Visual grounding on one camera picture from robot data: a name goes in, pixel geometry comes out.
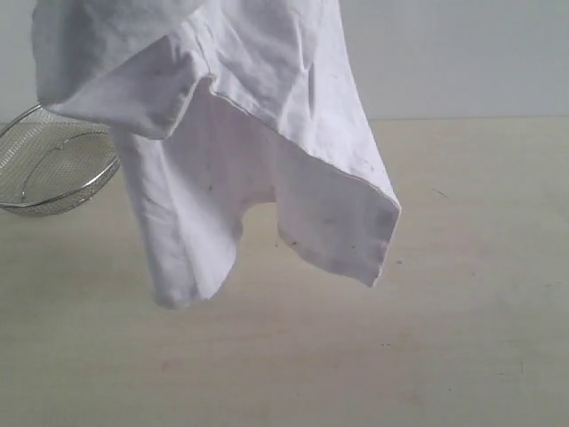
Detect metal mesh basket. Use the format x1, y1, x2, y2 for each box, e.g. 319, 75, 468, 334
1, 105, 120, 217

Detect white t-shirt red print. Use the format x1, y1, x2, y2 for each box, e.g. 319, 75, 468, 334
31, 1, 401, 309

